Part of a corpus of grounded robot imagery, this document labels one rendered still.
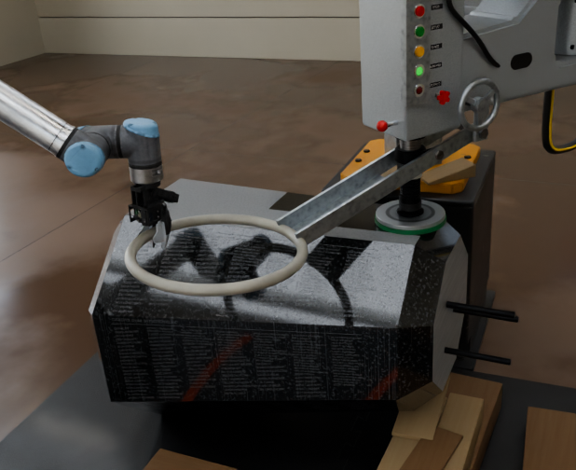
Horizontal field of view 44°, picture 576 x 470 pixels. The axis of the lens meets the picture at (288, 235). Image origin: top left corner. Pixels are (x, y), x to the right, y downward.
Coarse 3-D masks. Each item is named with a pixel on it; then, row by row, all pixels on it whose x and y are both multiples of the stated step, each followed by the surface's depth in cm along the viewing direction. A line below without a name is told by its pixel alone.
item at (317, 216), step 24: (456, 144) 214; (384, 168) 219; (408, 168) 209; (336, 192) 213; (360, 192) 213; (384, 192) 208; (288, 216) 208; (312, 216) 211; (336, 216) 202; (312, 240) 201
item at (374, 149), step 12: (372, 144) 321; (468, 144) 311; (360, 156) 307; (372, 156) 306; (456, 156) 299; (468, 156) 295; (348, 168) 295; (360, 168) 294; (432, 168) 288; (420, 180) 277; (456, 180) 275; (432, 192) 276; (444, 192) 273; (456, 192) 273
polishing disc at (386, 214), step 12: (384, 204) 230; (396, 204) 229; (432, 204) 227; (384, 216) 221; (396, 216) 221; (420, 216) 220; (432, 216) 219; (444, 216) 219; (396, 228) 216; (408, 228) 214; (420, 228) 214
